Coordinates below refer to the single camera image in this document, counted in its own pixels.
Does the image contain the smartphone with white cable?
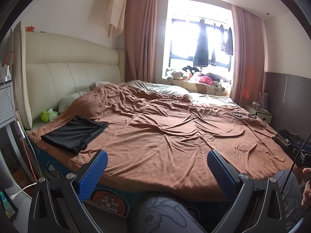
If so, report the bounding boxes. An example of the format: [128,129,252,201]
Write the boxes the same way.
[0,189,18,220]

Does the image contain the tangled black cables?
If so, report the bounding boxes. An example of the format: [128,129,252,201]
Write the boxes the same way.
[231,112,266,127]

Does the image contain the pink curtain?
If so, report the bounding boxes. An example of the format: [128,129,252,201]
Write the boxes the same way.
[124,0,169,83]
[230,3,265,105]

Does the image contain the person's right hand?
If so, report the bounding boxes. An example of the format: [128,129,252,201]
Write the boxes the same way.
[301,167,311,208]

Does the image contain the black cable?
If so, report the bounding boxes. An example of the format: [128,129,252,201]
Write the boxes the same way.
[284,131,311,192]

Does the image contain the black and white plush toy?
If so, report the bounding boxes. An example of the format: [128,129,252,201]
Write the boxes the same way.
[182,65,201,74]

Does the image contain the beige bedding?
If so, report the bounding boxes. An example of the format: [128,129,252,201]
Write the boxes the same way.
[118,80,237,105]

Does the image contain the stack of dark clothes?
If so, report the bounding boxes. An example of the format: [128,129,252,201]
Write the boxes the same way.
[272,129,311,156]

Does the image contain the black sleeveless vest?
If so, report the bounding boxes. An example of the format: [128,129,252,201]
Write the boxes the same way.
[40,115,110,155]

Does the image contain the white nightstand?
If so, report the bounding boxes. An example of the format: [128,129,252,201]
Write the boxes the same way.
[245,104,273,124]

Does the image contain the cream padded headboard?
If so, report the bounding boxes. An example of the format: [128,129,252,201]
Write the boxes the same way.
[24,33,127,107]

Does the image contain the bear print bolster pillow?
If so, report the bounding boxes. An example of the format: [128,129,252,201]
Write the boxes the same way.
[162,78,230,95]

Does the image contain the long dark hanging garment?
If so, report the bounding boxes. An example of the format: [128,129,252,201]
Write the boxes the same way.
[193,19,209,66]

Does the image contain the red plush toy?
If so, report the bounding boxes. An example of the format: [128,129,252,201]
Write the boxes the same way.
[198,74,215,85]

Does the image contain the bright window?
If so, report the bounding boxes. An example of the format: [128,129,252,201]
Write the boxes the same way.
[168,0,235,73]

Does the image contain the green tissue pack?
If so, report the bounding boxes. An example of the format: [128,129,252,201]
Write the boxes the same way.
[40,108,59,122]

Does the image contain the blue printed bed base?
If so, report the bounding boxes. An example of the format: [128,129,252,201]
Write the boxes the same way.
[29,136,129,217]

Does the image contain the short dark hanging garment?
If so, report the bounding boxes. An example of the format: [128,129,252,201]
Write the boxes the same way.
[224,27,234,56]

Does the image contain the cream hanging cloth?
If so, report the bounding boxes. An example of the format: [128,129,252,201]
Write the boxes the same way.
[107,0,127,38]

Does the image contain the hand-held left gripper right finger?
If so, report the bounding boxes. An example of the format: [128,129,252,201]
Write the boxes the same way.
[207,150,287,233]

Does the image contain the cream leaning cushion panel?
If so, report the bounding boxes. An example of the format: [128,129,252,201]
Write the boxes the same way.
[13,21,33,130]

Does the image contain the white charger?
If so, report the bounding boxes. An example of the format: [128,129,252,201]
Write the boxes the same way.
[0,63,12,82]

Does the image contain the white charging cable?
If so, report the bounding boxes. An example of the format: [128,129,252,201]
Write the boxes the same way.
[11,182,38,198]

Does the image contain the white bottle rack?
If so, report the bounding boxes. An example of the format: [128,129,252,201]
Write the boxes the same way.
[258,92,269,112]

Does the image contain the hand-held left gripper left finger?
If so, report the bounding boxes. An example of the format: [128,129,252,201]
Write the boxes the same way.
[27,149,108,233]

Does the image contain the white pillow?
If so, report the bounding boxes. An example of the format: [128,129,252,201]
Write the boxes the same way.
[58,92,85,113]

